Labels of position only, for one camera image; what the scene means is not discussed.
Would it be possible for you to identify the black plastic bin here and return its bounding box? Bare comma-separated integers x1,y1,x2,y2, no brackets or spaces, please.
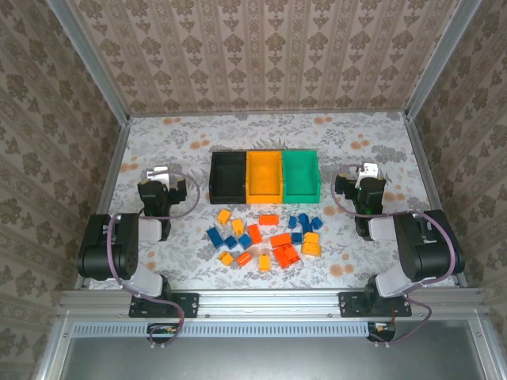
208,150,250,205

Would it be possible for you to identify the green plastic bin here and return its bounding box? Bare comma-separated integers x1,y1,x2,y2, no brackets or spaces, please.
280,149,321,205

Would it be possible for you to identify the yellow plastic bin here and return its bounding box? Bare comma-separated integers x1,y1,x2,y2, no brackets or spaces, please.
245,150,284,205

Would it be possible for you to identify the floral table cover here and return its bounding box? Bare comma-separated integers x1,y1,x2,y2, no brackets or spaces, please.
89,112,456,290

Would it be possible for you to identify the large orange lego brick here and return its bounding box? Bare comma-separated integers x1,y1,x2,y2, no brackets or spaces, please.
273,245,302,270

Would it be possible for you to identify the black connector with yellow plug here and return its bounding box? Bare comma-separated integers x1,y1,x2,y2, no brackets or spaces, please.
367,321,397,342
147,322,179,341

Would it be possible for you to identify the grey metal panel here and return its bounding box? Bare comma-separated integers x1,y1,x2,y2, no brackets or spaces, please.
59,321,489,380

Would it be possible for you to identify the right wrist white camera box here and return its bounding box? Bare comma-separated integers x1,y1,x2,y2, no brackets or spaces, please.
355,161,379,189

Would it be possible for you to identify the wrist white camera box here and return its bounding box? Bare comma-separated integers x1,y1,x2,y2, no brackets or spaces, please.
355,161,379,189
145,165,170,184

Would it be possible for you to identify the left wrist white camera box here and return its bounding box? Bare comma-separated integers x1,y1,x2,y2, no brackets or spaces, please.
145,165,170,184

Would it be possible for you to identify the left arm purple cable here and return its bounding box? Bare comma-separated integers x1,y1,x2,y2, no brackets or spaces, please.
105,170,201,349

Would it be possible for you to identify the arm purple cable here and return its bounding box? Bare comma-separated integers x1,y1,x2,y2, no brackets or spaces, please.
330,164,467,349
105,170,201,349

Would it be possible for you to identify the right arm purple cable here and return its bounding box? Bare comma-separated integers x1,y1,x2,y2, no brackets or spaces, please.
330,164,467,349

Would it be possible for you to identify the aluminium table side rail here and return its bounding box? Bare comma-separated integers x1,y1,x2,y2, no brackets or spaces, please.
403,116,469,288
74,120,132,290

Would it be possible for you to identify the aluminium frame post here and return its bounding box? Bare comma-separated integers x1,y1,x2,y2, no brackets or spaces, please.
404,0,483,120
45,0,131,126

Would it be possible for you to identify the aluminium mounting rail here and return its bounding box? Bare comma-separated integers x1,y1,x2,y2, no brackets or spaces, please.
59,287,486,320

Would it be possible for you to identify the white slotted cable duct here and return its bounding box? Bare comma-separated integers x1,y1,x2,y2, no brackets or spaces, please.
72,319,372,338

